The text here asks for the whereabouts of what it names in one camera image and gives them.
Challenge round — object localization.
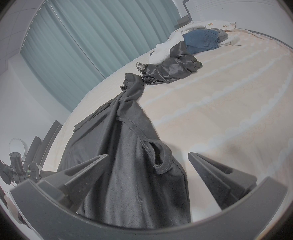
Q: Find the black satin garment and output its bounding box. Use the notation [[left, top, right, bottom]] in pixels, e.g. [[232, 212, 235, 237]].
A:
[[136, 40, 203, 86]]

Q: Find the blue-green curtain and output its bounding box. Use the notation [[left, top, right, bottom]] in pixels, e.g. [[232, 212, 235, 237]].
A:
[[20, 1, 106, 113], [46, 0, 183, 78]]

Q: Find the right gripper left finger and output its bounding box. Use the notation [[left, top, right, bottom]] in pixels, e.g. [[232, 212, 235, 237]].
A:
[[38, 154, 110, 212]]

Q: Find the bed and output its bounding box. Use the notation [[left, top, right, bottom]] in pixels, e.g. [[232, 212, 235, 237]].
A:
[[43, 0, 293, 224]]

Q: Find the white printed pillow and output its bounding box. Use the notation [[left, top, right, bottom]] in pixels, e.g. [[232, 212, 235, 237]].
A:
[[170, 20, 237, 38]]

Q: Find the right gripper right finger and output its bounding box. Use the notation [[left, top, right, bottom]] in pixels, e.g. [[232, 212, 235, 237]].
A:
[[188, 152, 258, 212]]

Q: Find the grey bedside table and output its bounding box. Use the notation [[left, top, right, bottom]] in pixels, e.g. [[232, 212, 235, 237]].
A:
[[177, 16, 191, 27]]

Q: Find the pile of clothes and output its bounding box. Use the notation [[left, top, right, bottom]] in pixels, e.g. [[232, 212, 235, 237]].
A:
[[149, 28, 239, 66]]

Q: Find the black chest of drawers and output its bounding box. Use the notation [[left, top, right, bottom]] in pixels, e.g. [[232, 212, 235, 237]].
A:
[[26, 120, 63, 171]]

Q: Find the black T-shirt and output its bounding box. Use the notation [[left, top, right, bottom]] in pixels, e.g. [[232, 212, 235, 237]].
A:
[[58, 73, 192, 229]]

